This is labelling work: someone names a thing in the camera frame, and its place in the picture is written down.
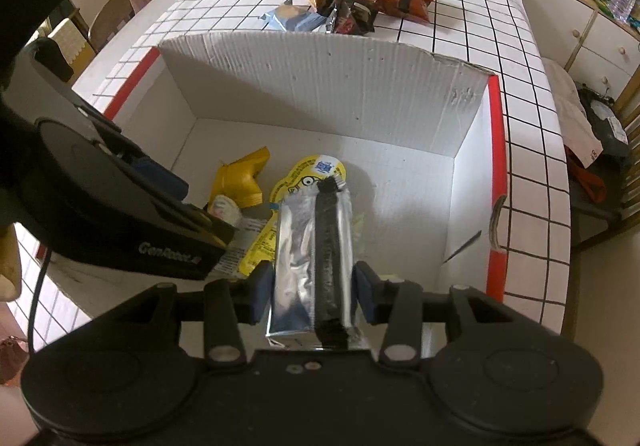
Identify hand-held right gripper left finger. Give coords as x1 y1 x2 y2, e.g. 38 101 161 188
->
107 262 275 369

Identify white cloth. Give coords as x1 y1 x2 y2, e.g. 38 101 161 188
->
542 59 601 167

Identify white cabinet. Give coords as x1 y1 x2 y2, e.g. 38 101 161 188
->
500 0 640 92

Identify dark wooden chair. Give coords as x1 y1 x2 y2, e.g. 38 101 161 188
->
87 0 203 52

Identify red cloth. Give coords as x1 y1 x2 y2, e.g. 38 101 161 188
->
567 149 608 204

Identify silver packet with black stripe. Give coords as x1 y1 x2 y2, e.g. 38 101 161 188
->
265 176 365 352

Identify blue snack packet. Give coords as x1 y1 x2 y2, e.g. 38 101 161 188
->
259 1 328 33

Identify black cable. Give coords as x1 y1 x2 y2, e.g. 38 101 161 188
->
27 246 53 354

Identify black jacket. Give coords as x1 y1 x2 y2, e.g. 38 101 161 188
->
32 37 76 82

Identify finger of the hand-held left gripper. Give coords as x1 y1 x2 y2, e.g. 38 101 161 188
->
120 153 190 201
155 199 238 247

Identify person's left forearm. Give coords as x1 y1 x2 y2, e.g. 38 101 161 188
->
0 223 22 303

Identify yellow cartoon snack packet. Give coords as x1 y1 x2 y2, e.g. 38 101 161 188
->
239 153 348 277

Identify chair with yellow cushion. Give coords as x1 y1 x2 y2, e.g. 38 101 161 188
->
37 16 96 72

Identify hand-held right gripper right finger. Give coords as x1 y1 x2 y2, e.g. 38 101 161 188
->
352 260 526 369

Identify white cardboard box red edges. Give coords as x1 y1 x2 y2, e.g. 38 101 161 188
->
102 32 508 359

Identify black bag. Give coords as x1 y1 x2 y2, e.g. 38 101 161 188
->
575 84 631 157

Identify wooden slatted chair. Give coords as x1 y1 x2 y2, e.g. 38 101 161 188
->
570 91 640 252

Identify yellow snack pouch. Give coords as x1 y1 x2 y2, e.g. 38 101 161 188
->
210 147 271 209

